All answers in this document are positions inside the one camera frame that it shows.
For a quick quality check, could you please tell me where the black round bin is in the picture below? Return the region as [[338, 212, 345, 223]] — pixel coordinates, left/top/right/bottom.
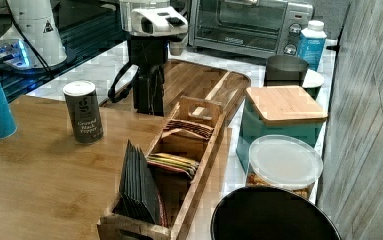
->
[[210, 186, 341, 240]]

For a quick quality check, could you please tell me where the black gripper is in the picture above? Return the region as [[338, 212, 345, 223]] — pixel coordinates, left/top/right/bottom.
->
[[128, 36, 168, 116]]

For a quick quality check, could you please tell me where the ground black pepper shaker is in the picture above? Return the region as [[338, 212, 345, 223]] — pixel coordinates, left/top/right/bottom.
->
[[63, 80, 104, 144]]

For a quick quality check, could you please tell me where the teal box with bamboo lid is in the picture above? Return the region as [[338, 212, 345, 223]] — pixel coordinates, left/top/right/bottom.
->
[[236, 85, 328, 171]]

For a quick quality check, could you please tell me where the wooden tea organizer box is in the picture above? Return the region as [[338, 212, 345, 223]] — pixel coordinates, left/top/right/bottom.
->
[[97, 97, 225, 240]]

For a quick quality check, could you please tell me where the dark grey metal cup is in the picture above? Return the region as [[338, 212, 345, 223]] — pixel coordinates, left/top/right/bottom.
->
[[264, 55, 309, 86]]

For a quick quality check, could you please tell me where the dark wooden tray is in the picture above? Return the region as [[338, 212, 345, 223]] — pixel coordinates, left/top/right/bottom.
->
[[100, 59, 250, 127]]

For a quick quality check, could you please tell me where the black looped gripper cable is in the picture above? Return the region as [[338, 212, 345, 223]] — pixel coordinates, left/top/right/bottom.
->
[[107, 61, 137, 104]]

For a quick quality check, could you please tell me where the black tea packets stack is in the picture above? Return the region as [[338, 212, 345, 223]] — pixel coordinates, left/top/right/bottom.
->
[[119, 142, 160, 224]]

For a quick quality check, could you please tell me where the colourful tea packets stack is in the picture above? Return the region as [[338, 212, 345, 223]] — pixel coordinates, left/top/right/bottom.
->
[[147, 153, 199, 179]]

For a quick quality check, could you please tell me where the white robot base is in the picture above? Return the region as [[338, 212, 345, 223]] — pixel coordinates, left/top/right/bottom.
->
[[0, 0, 67, 70]]

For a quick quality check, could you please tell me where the green cup with white lid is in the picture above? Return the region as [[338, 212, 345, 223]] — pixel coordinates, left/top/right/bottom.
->
[[302, 69, 324, 99]]

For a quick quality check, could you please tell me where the clear container with white lid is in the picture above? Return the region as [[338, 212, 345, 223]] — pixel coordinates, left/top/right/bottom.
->
[[246, 135, 323, 199]]

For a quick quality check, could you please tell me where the silver toaster oven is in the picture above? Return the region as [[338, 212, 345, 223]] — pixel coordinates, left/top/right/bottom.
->
[[189, 0, 314, 58]]

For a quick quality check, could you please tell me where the blue bottle with white cap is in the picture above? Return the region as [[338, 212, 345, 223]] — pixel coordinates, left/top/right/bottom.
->
[[297, 20, 327, 71]]

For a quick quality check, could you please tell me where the brown tea packets stack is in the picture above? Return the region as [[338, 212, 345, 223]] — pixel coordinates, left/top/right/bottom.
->
[[163, 119, 214, 140]]

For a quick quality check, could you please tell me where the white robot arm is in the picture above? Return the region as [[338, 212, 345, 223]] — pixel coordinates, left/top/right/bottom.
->
[[119, 0, 188, 116]]

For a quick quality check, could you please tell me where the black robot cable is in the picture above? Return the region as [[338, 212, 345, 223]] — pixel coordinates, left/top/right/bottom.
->
[[4, 0, 55, 76]]

